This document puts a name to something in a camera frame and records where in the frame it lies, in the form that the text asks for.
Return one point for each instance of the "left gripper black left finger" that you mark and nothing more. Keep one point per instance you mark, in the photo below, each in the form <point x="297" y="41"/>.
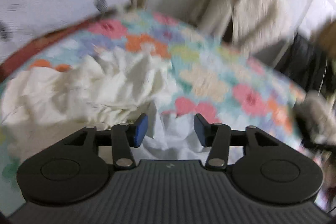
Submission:
<point x="80" y="165"/>

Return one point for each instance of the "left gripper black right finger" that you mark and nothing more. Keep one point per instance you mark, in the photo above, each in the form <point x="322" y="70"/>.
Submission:
<point x="259" y="165"/>

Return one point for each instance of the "light blue garment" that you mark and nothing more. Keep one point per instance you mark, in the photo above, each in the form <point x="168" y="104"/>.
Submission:
<point x="170" y="134"/>

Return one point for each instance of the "cream white garment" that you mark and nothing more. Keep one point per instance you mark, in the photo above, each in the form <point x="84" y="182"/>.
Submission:
<point x="112" y="88"/>

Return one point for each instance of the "colourful floral bed sheet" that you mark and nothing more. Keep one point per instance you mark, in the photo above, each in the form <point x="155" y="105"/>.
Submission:
<point x="243" y="91"/>

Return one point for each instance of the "cream quilted hanging jacket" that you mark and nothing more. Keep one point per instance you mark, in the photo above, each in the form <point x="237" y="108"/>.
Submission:
<point x="257" y="24"/>

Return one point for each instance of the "grey patterned pillow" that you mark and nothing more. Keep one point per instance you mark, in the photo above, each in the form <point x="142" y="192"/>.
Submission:
<point x="26" y="20"/>

